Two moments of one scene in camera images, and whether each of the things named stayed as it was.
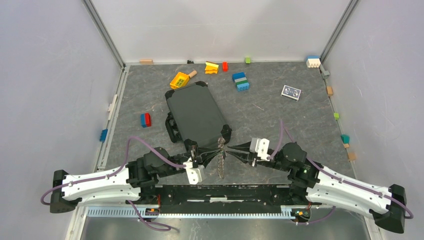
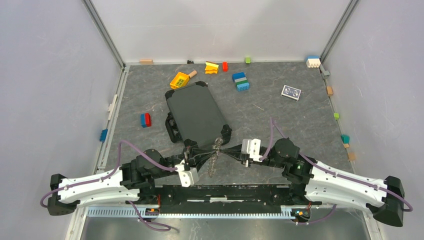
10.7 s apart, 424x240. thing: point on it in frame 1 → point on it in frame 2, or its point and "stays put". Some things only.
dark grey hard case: (194, 117) stays put
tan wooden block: (146, 61) stays put
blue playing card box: (291, 92) stays put
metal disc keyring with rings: (221, 141) → (218, 141)
